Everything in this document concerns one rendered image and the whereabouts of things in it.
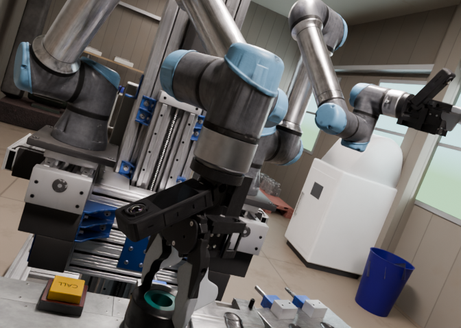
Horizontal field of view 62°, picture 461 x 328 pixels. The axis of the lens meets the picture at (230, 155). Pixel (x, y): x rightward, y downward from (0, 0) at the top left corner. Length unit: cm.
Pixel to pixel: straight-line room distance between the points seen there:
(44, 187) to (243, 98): 67
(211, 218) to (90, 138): 67
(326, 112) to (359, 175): 299
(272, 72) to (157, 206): 21
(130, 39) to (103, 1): 737
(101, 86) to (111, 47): 717
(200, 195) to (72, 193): 59
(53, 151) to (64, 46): 28
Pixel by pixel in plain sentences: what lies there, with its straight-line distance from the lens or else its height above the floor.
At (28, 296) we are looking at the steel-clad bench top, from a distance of 89.
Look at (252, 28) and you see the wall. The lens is 716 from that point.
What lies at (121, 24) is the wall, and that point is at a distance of 828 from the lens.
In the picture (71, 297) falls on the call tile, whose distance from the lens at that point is 85.
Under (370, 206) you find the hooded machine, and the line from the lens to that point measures 411.
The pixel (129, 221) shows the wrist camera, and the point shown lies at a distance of 43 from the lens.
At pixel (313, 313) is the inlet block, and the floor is 87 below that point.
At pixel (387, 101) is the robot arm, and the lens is 111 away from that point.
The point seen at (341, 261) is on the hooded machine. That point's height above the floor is 16.
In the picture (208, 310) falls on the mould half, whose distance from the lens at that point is 81.
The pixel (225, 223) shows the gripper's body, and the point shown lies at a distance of 49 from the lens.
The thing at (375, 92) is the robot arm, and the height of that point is 145.
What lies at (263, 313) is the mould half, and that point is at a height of 85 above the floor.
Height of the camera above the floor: 128
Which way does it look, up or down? 7 degrees down
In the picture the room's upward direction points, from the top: 20 degrees clockwise
